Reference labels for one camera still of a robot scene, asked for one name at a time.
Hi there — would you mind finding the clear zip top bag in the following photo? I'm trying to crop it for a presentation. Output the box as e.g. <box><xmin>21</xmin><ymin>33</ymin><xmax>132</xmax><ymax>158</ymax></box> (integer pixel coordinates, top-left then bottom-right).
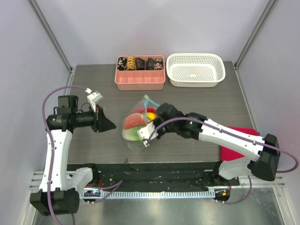
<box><xmin>121</xmin><ymin>95</ymin><xmax>160</xmax><ymax>152</ymax></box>

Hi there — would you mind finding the black pink roll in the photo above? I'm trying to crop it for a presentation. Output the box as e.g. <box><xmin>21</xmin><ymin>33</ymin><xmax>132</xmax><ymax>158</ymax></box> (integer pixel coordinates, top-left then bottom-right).
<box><xmin>154</xmin><ymin>59</ymin><xmax>164</xmax><ymax>70</ymax></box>

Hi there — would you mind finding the toy watermelon slice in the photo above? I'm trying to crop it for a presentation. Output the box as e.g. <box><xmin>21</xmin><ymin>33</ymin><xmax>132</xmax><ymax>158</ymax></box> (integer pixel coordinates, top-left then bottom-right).
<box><xmin>123</xmin><ymin>113</ymin><xmax>147</xmax><ymax>129</ymax></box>

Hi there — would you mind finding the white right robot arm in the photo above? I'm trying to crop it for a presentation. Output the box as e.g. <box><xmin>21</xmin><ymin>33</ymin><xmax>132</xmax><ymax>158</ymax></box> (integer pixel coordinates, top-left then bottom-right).
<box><xmin>148</xmin><ymin>103</ymin><xmax>280</xmax><ymax>185</ymax></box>

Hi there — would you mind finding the black floral sushi roll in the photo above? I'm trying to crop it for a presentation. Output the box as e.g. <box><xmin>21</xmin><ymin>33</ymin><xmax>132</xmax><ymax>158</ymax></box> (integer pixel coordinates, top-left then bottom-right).
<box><xmin>117</xmin><ymin>57</ymin><xmax>127</xmax><ymax>71</ymax></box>

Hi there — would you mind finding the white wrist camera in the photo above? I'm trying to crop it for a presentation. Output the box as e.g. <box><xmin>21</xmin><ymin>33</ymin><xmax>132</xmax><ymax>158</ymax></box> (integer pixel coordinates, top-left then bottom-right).
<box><xmin>85</xmin><ymin>88</ymin><xmax>103</xmax><ymax>112</ymax></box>
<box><xmin>137</xmin><ymin>122</ymin><xmax>158</xmax><ymax>147</ymax></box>

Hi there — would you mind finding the red toy chili pepper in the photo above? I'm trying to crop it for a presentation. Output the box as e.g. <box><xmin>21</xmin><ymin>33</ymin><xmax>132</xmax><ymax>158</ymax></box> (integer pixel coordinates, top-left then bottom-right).
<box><xmin>135</xmin><ymin>108</ymin><xmax>156</xmax><ymax>113</ymax></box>

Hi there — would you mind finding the black blue roll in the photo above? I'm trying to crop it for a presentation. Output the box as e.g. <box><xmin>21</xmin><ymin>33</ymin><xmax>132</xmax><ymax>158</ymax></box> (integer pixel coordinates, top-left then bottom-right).
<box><xmin>146</xmin><ymin>57</ymin><xmax>154</xmax><ymax>70</ymax></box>

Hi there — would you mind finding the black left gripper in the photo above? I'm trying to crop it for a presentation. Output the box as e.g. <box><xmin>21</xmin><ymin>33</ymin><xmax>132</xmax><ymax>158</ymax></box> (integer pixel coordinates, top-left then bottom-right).
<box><xmin>72</xmin><ymin>104</ymin><xmax>116</xmax><ymax>132</ymax></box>

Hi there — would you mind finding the yellow toy mango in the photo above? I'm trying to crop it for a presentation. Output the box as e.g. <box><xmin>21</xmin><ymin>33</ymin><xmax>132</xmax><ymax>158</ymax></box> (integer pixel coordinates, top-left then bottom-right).
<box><xmin>147</xmin><ymin>112</ymin><xmax>157</xmax><ymax>121</ymax></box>

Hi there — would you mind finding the white perforated basket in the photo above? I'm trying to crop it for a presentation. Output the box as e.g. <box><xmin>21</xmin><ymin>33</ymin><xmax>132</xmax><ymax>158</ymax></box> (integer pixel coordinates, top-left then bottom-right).
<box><xmin>165</xmin><ymin>53</ymin><xmax>226</xmax><ymax>88</ymax></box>

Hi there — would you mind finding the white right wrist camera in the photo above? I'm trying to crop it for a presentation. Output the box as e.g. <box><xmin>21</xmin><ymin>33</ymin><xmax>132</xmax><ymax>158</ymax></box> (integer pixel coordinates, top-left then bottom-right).
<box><xmin>137</xmin><ymin>122</ymin><xmax>158</xmax><ymax>147</ymax></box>

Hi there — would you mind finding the red folded cloth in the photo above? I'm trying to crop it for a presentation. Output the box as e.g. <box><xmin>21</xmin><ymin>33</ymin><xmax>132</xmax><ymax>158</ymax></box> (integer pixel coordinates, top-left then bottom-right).
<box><xmin>220</xmin><ymin>126</ymin><xmax>262</xmax><ymax>162</ymax></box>

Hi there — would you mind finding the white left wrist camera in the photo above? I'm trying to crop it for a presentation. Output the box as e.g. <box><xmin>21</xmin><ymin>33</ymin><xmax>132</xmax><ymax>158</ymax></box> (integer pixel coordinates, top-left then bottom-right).
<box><xmin>85</xmin><ymin>88</ymin><xmax>103</xmax><ymax>112</ymax></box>

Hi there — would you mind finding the pink divided tray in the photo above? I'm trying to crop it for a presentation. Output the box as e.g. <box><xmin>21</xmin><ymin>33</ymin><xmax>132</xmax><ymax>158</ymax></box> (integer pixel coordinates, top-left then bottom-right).
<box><xmin>114</xmin><ymin>55</ymin><xmax>166</xmax><ymax>91</ymax></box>

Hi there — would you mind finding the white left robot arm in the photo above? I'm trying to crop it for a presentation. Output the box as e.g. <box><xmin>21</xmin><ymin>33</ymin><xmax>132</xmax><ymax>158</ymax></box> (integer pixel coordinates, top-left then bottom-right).
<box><xmin>30</xmin><ymin>91</ymin><xmax>116</xmax><ymax>216</ymax></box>

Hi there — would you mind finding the white slotted cable duct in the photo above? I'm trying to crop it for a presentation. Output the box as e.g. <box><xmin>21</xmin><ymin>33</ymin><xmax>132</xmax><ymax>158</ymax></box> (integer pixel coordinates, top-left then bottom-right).
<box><xmin>80</xmin><ymin>189</ymin><xmax>215</xmax><ymax>201</ymax></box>

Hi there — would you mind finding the green toy lettuce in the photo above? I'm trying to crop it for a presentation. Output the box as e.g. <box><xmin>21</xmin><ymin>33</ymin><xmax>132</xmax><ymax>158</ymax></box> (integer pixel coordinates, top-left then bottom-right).
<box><xmin>122</xmin><ymin>126</ymin><xmax>145</xmax><ymax>141</ymax></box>

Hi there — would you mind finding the yellow striped roll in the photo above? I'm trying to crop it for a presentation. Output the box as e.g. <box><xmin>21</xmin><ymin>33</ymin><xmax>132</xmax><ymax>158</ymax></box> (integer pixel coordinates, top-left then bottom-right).
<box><xmin>127</xmin><ymin>56</ymin><xmax>136</xmax><ymax>70</ymax></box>

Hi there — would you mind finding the dark brown roll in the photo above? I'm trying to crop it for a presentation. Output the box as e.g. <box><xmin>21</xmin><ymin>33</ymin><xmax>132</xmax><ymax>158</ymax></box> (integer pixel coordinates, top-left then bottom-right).
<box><xmin>136</xmin><ymin>57</ymin><xmax>145</xmax><ymax>70</ymax></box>

